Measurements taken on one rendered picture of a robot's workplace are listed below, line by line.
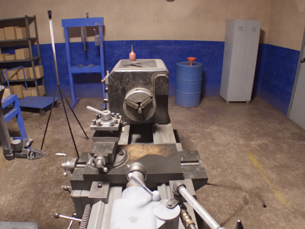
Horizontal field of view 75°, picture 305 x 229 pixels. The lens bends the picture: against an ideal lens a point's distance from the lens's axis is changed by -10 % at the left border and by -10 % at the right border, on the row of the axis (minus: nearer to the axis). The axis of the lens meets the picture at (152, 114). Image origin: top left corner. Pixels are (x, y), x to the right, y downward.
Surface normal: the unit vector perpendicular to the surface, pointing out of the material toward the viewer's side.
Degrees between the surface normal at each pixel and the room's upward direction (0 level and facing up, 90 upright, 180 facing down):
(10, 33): 90
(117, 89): 90
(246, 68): 90
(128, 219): 0
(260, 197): 0
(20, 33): 90
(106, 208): 0
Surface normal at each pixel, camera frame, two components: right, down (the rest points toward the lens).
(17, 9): 0.04, 0.39
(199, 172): 0.00, -0.92
